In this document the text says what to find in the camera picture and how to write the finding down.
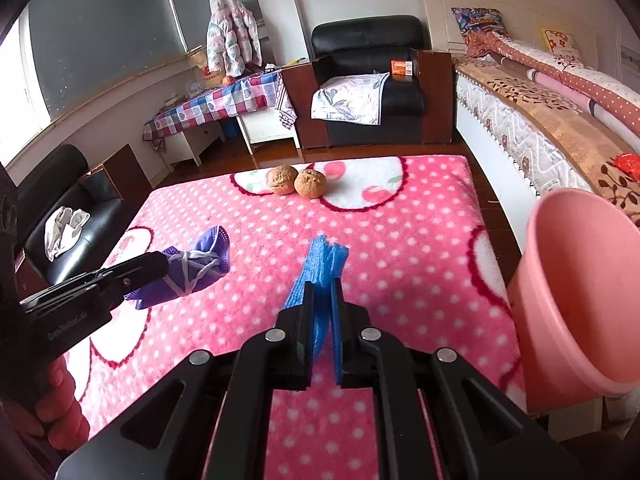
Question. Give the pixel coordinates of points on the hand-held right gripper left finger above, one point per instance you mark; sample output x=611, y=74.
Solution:
x=306, y=320

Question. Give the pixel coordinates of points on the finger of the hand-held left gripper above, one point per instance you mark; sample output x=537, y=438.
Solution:
x=140, y=267
x=117, y=294

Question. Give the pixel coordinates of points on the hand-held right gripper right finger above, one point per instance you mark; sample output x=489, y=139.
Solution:
x=337, y=345

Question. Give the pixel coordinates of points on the blue foam net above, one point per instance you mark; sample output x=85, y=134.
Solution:
x=320, y=270

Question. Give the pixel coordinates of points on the purple face mask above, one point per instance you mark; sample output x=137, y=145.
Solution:
x=210, y=245

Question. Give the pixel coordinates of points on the pink plastic bin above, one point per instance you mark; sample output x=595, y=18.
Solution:
x=575, y=270

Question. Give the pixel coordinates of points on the person's left hand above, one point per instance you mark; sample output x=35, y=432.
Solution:
x=65, y=410

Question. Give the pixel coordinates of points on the crumpled white cloth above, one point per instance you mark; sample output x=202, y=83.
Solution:
x=65, y=230

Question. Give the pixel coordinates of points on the wooden side table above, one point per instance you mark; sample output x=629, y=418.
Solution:
x=125, y=170

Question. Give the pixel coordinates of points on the pink polka dot blanket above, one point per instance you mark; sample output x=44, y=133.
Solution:
x=400, y=260

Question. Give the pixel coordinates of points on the black leather sofa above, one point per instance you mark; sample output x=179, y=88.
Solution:
x=50, y=180

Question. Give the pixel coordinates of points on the white low cabinet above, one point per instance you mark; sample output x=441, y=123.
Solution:
x=190, y=142

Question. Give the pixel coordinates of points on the walnut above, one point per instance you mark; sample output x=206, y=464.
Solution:
x=282, y=180
x=310, y=184

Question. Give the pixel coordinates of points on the checked tablecloth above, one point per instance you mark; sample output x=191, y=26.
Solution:
x=210, y=105

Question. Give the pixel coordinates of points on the white table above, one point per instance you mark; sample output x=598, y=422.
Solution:
x=265, y=130

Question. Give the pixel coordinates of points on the brown paper bag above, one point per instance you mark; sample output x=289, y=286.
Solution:
x=200, y=67

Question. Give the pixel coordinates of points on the dark wooden side cabinet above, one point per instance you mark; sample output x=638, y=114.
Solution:
x=305, y=105
x=437, y=100

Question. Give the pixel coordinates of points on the patterned hanging cloth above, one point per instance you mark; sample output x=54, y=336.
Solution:
x=285, y=105

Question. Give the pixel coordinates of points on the white floral cloth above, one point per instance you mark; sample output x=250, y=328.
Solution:
x=350, y=100

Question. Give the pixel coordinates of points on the wide grey window blind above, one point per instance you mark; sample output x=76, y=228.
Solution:
x=100, y=45

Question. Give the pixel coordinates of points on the puffy printed jacket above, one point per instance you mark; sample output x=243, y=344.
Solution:
x=232, y=30

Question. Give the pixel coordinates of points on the narrow grey window blind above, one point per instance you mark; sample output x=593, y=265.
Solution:
x=200, y=10

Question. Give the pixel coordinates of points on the orange box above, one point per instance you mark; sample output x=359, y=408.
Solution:
x=402, y=68

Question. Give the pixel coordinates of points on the white quilted mattress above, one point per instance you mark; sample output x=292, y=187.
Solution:
x=510, y=130

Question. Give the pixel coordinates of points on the black leather armchair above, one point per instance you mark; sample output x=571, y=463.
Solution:
x=370, y=40

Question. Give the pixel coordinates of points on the brown floral bed sheet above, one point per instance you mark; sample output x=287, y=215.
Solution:
x=550, y=120

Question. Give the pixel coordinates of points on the pink rolled blanket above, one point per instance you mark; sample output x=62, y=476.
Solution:
x=560, y=87

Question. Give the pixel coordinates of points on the red snack packet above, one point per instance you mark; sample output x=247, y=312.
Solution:
x=627, y=166

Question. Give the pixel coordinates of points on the cartoon print pillow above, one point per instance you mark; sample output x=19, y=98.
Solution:
x=477, y=21

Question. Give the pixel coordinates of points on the red polka dot quilt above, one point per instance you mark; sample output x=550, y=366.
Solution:
x=600, y=85

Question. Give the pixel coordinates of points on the yellow flower pillow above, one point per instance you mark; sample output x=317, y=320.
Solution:
x=561, y=42

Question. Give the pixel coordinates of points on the white bed headboard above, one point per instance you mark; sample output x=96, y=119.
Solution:
x=525, y=10

